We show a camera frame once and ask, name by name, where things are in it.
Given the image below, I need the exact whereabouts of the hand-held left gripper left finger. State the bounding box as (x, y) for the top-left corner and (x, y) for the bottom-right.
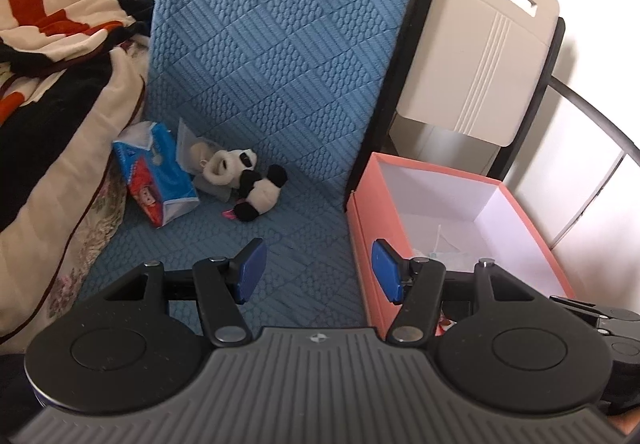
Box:
(102, 237), (269, 348)

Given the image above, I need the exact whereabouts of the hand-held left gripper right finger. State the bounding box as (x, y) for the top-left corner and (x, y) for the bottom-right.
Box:
(371, 237), (538, 346)

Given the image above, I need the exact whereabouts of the pink cardboard box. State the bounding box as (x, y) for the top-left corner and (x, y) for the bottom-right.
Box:
(344, 151), (577, 341)

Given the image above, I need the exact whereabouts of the blue face mask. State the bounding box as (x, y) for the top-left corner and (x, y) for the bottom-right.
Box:
(414, 223), (482, 267)

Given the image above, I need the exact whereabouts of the panda plush toy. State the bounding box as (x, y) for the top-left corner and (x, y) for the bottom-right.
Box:
(201, 148), (289, 223)

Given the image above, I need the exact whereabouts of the clear bag with beige pad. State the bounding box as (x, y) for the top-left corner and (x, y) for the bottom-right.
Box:
(176, 118), (237, 199)

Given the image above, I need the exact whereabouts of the blue tissue packet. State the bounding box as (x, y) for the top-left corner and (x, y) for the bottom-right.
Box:
(112, 121), (199, 228)

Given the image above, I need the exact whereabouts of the floral bed sheet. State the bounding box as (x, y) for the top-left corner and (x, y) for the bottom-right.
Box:
(47, 163), (129, 325)

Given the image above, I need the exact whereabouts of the blue textured mat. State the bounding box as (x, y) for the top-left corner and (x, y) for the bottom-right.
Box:
(79, 0), (429, 341)

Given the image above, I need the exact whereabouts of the beige folding chair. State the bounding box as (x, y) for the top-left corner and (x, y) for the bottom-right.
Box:
(342, 0), (567, 212)

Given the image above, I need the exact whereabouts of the red black cream blanket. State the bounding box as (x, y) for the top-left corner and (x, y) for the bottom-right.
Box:
(0, 0), (162, 340)

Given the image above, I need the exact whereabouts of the black curved metal rail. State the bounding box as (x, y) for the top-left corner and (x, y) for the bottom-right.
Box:
(549, 77), (640, 152)

